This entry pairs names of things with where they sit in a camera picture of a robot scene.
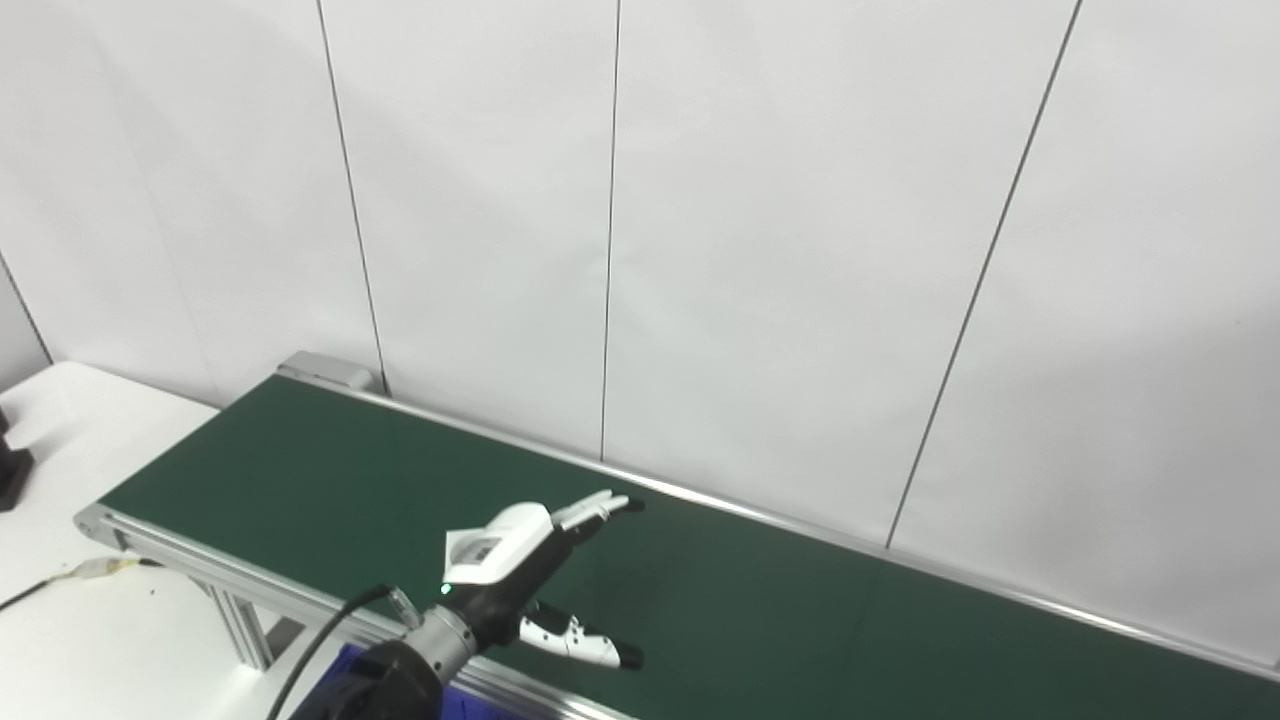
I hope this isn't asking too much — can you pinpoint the green conveyor belt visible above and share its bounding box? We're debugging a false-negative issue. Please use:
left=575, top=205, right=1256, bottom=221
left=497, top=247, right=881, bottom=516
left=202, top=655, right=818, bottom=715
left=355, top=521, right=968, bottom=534
left=75, top=350, right=1280, bottom=720
left=100, top=376, right=1280, bottom=720

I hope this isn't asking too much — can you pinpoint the black block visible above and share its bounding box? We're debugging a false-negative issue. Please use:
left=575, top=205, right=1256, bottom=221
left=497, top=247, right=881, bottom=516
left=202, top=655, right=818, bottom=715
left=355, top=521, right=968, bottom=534
left=0, top=408, right=36, bottom=513

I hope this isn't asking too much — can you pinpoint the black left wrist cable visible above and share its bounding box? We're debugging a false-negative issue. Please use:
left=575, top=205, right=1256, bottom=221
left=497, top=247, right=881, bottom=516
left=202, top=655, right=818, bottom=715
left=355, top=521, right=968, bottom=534
left=265, top=584, right=421, bottom=720

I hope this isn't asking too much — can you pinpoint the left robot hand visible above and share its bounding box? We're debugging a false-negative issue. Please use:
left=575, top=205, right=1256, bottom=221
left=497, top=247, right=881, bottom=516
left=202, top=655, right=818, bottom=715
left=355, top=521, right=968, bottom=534
left=440, top=490, right=646, bottom=671

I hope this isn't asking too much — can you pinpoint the cable with white connector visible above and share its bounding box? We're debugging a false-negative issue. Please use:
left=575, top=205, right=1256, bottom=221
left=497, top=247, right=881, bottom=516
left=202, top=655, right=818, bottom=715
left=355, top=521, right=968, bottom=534
left=0, top=556, right=161, bottom=613

